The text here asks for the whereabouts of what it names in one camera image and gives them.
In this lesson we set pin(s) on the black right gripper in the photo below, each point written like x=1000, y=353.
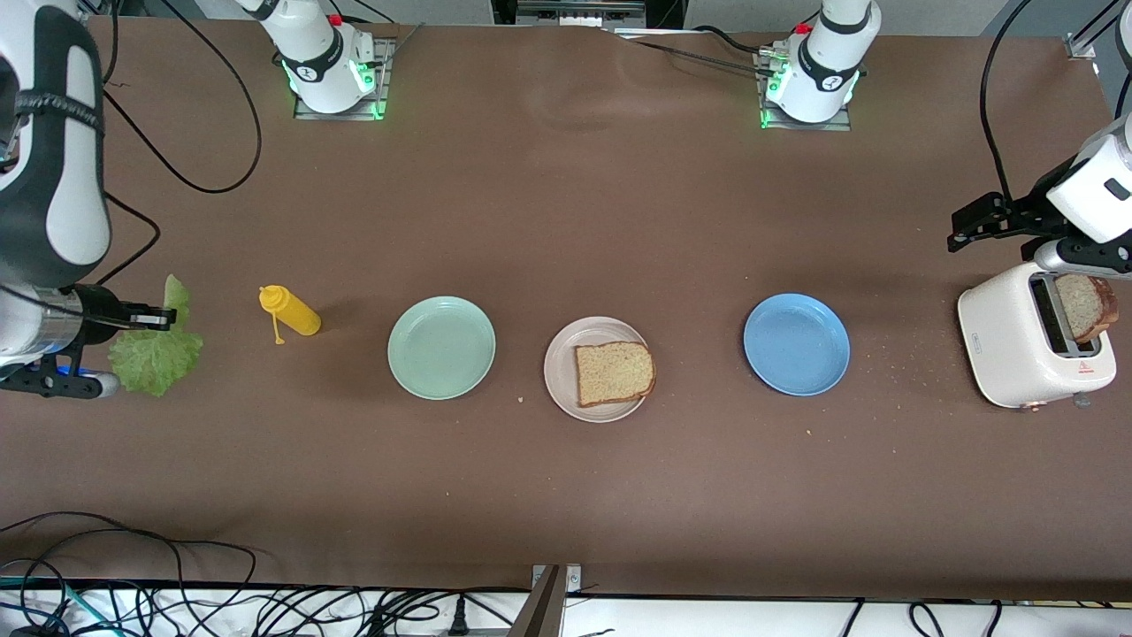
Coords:
x=100, y=312

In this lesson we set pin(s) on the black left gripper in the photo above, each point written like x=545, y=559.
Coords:
x=1019, y=215

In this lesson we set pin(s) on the green lettuce leaf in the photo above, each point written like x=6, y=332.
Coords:
x=155, y=363

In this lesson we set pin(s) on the brown bread slice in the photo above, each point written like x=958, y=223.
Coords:
x=1083, y=310
x=615, y=373

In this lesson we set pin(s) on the yellow squeeze bottle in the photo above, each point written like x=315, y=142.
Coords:
x=301, y=318

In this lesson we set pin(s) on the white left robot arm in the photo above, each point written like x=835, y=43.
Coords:
x=822, y=71

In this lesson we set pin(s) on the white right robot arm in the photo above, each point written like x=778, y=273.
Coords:
x=62, y=195

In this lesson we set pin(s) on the blue plate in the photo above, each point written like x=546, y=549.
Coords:
x=796, y=345

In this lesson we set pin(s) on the mint green plate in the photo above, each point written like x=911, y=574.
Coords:
x=442, y=348

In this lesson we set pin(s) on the beige plate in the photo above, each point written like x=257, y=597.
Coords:
x=562, y=372

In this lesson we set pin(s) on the white toaster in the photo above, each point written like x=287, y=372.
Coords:
x=999, y=336

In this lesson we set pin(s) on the aluminium profile strut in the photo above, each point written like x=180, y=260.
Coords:
x=1097, y=22

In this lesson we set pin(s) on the black power plug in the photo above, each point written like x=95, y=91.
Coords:
x=457, y=615

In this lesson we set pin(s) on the metal corner bracket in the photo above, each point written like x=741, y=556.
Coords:
x=1081, y=46

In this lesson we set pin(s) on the aluminium profile bracket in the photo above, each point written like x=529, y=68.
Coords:
x=544, y=606

